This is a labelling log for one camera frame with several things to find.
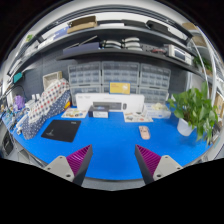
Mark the dark wall shelf unit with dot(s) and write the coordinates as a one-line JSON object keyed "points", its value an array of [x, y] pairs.
{"points": [[126, 51]]}

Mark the colourful sticker sheet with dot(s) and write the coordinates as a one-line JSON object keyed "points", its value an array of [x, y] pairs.
{"points": [[74, 113], [136, 117]]}

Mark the red blue checkered cloth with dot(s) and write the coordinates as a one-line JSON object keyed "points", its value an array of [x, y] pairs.
{"points": [[50, 96]]}

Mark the yellow and blue box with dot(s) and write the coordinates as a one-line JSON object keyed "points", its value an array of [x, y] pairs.
{"points": [[120, 88]]}

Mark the blue polka-dot cloth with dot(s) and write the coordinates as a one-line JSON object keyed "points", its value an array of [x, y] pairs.
{"points": [[33, 128]]}

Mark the pink translucent computer mouse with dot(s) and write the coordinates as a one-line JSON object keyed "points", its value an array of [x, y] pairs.
{"points": [[144, 132]]}

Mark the black mouse pad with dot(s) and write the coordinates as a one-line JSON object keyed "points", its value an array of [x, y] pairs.
{"points": [[61, 130]]}

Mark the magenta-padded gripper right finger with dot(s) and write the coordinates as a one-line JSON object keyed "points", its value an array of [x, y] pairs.
{"points": [[148, 160]]}

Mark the green plant in white pot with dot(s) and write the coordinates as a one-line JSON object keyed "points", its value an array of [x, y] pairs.
{"points": [[193, 106]]}

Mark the long white cardboard box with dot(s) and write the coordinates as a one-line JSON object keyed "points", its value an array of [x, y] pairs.
{"points": [[86, 100]]}

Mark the teal wall-mounted holder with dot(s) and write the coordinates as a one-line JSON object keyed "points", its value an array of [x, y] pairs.
{"points": [[17, 77]]}

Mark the clear plastic parts box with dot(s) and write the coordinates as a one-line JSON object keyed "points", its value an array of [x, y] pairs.
{"points": [[158, 110]]}

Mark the beige woven basket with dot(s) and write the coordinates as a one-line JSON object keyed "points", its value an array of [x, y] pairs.
{"points": [[46, 77]]}

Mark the small dark blue box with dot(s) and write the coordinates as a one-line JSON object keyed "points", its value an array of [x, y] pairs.
{"points": [[98, 113]]}

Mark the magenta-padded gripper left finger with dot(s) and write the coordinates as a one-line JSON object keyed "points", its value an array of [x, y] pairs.
{"points": [[78, 160]]}

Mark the purple bag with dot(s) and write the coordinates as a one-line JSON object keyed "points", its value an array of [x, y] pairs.
{"points": [[19, 102]]}

